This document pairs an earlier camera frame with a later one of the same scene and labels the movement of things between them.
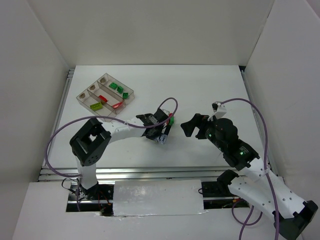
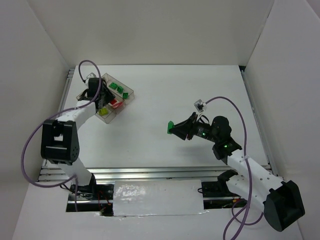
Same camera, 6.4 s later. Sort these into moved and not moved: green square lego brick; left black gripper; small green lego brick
Moved: left black gripper
Not moved: green square lego brick; small green lego brick
